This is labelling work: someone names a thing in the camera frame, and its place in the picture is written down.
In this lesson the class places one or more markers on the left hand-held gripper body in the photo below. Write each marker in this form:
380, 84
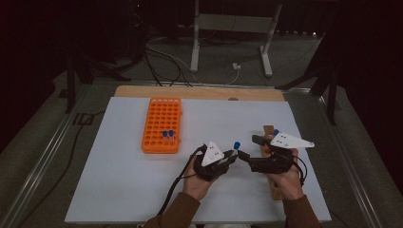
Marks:
212, 153

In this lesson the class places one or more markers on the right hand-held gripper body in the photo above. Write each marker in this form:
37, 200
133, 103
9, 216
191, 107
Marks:
272, 164

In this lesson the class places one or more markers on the blue-capped test tube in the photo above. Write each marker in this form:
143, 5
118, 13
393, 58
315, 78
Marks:
171, 133
164, 134
236, 145
276, 132

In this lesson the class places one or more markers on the wooden test tube rack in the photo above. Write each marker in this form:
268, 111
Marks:
275, 191

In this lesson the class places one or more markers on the orange test tube rack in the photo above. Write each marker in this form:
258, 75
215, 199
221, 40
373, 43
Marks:
158, 117

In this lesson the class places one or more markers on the person's right hand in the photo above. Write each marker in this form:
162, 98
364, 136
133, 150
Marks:
290, 185

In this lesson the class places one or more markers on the person's left hand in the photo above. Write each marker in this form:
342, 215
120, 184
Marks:
195, 186

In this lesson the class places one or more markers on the white plug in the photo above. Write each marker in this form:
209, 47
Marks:
236, 66

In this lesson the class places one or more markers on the black stand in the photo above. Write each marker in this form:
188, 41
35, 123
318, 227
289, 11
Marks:
331, 95
71, 82

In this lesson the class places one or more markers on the white table mat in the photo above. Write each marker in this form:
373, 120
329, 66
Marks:
126, 183

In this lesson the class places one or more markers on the white metal desk frame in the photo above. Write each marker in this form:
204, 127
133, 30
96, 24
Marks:
234, 23

